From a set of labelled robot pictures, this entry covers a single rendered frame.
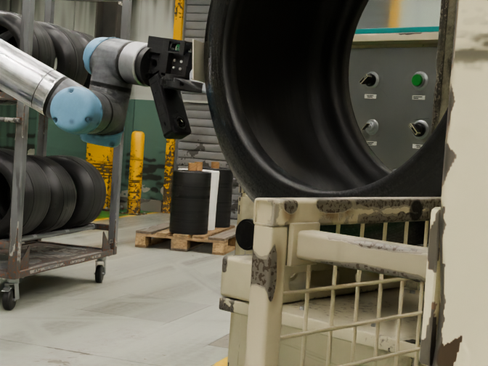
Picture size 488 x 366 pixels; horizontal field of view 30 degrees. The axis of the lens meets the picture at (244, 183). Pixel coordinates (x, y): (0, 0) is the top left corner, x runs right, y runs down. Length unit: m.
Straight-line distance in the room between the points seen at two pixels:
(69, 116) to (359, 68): 0.74
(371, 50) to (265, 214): 1.41
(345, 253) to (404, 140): 1.35
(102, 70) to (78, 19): 10.65
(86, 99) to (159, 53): 0.16
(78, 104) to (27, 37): 3.53
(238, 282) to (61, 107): 0.43
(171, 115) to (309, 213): 0.93
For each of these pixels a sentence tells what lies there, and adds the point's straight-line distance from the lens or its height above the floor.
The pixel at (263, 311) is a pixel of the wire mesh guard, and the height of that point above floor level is 0.93.
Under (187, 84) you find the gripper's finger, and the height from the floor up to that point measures 1.11.
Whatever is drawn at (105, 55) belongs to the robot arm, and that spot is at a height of 1.16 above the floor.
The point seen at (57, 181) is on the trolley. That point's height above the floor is 0.69.
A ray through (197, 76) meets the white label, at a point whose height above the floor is 1.12.
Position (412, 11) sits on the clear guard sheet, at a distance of 1.92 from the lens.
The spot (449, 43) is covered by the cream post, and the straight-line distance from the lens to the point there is 1.54.
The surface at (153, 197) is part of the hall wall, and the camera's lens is 11.56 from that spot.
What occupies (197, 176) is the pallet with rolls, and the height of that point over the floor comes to 0.65.
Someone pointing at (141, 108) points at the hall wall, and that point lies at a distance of 11.64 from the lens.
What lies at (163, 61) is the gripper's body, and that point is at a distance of 1.52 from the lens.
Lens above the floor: 1.04
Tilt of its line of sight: 3 degrees down
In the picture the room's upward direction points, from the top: 4 degrees clockwise
